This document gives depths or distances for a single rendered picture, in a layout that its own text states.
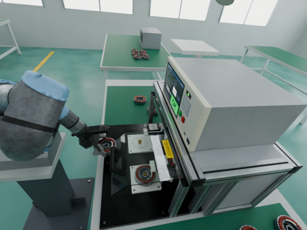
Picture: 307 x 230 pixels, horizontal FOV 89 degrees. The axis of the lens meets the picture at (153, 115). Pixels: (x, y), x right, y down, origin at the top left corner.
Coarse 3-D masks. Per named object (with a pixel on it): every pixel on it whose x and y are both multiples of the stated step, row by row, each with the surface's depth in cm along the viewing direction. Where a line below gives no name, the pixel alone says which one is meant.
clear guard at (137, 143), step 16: (112, 144) 71; (128, 144) 65; (144, 144) 65; (160, 144) 66; (128, 160) 59; (144, 160) 59; (160, 160) 60; (176, 160) 61; (112, 176) 59; (128, 176) 54; (144, 176) 54; (160, 176) 55; (176, 176) 55; (112, 192) 54
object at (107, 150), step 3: (105, 138) 93; (108, 138) 94; (111, 138) 94; (99, 141) 91; (102, 141) 92; (105, 141) 93; (108, 141) 93; (111, 141) 92; (102, 144) 92; (105, 144) 91; (108, 144) 91; (111, 144) 93; (105, 147) 89; (108, 147) 90; (105, 150) 87; (108, 150) 87; (108, 153) 87
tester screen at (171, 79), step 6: (168, 66) 79; (168, 72) 79; (168, 78) 80; (174, 78) 71; (168, 84) 80; (174, 84) 71; (180, 84) 64; (180, 90) 64; (174, 96) 72; (180, 96) 64
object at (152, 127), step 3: (153, 123) 98; (156, 123) 98; (147, 126) 98; (150, 126) 96; (153, 126) 96; (156, 126) 96; (144, 129) 99; (147, 129) 98; (150, 129) 94; (153, 129) 94; (156, 129) 94; (159, 129) 98; (168, 129) 99
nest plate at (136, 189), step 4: (152, 184) 82; (156, 184) 82; (132, 188) 79; (136, 188) 79; (140, 188) 79; (144, 188) 80; (148, 188) 80; (152, 188) 80; (156, 188) 80; (160, 188) 80; (132, 192) 78; (136, 192) 78; (140, 192) 78
